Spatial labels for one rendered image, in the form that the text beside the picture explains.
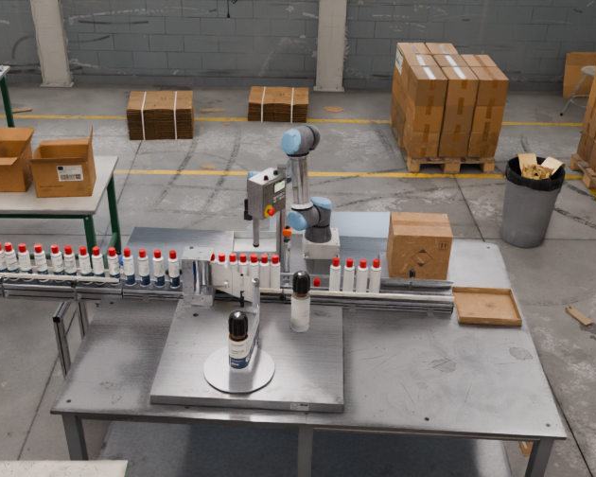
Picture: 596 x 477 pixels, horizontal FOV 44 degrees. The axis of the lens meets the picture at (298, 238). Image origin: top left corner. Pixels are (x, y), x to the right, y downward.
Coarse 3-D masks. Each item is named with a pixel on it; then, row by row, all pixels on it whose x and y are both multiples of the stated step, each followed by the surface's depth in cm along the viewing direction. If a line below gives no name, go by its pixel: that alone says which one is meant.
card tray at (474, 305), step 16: (464, 288) 379; (480, 288) 379; (496, 288) 379; (464, 304) 372; (480, 304) 372; (496, 304) 373; (512, 304) 373; (464, 320) 358; (480, 320) 358; (496, 320) 358; (512, 320) 357
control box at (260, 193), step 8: (272, 168) 353; (256, 176) 346; (272, 176) 346; (280, 176) 348; (248, 184) 344; (256, 184) 341; (264, 184) 340; (272, 184) 344; (248, 192) 347; (256, 192) 343; (264, 192) 341; (272, 192) 346; (280, 192) 351; (248, 200) 349; (256, 200) 345; (264, 200) 343; (272, 200) 348; (280, 200) 353; (248, 208) 351; (256, 208) 347; (264, 208) 345; (280, 208) 356; (256, 216) 350; (264, 216) 347
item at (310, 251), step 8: (304, 232) 411; (336, 232) 414; (304, 240) 403; (336, 240) 405; (304, 248) 402; (312, 248) 402; (320, 248) 402; (328, 248) 402; (336, 248) 402; (304, 256) 405; (312, 256) 405; (320, 256) 405; (328, 256) 405; (336, 256) 406
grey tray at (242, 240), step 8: (240, 232) 417; (248, 232) 418; (264, 232) 418; (272, 232) 418; (240, 240) 418; (248, 240) 418; (264, 240) 418; (272, 240) 418; (232, 248) 403; (240, 248) 411; (248, 248) 411; (256, 248) 412; (264, 248) 412; (272, 248) 412; (248, 256) 403
